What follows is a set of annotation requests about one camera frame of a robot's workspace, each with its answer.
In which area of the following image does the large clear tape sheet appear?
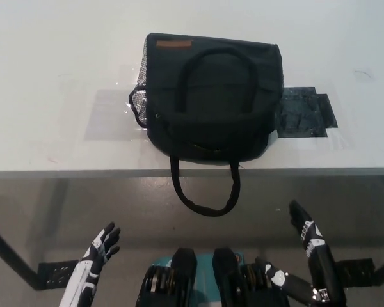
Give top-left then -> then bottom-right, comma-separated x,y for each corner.
83,88 -> 148,142

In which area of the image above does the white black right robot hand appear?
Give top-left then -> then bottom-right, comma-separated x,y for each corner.
255,199 -> 345,307

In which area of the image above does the black floor mounting plate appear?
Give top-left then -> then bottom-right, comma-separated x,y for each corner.
334,258 -> 377,279
37,260 -> 79,289

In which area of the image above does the black table leg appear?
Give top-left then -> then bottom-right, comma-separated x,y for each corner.
0,220 -> 41,290

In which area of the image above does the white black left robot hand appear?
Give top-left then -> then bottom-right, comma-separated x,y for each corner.
58,221 -> 122,307

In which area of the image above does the black teal robot torso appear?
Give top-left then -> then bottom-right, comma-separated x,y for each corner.
136,246 -> 289,307

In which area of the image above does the black tape patch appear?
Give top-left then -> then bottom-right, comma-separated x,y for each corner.
274,84 -> 340,139

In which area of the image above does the dark soft travel bag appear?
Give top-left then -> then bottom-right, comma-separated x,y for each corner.
127,31 -> 287,218

